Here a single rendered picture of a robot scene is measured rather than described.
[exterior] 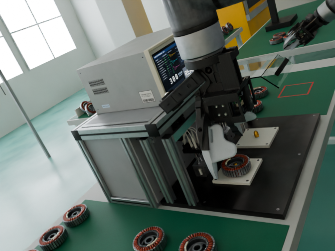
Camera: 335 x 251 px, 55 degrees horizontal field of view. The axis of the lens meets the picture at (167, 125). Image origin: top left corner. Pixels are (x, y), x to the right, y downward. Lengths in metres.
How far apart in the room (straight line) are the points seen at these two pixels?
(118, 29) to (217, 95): 4.79
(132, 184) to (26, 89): 6.85
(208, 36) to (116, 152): 0.81
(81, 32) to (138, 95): 8.13
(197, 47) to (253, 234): 0.68
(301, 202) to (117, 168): 0.67
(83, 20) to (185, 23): 8.74
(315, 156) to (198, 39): 0.89
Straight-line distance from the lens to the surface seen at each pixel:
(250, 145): 1.39
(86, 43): 9.29
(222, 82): 0.53
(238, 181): 1.20
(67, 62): 8.76
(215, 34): 0.51
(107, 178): 1.38
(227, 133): 1.46
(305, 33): 1.41
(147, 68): 1.11
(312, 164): 1.26
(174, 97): 0.57
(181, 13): 0.50
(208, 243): 1.01
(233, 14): 4.82
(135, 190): 1.31
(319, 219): 2.14
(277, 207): 1.07
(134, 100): 1.21
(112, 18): 5.29
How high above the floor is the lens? 1.46
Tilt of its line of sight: 21 degrees down
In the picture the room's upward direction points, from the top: 22 degrees counter-clockwise
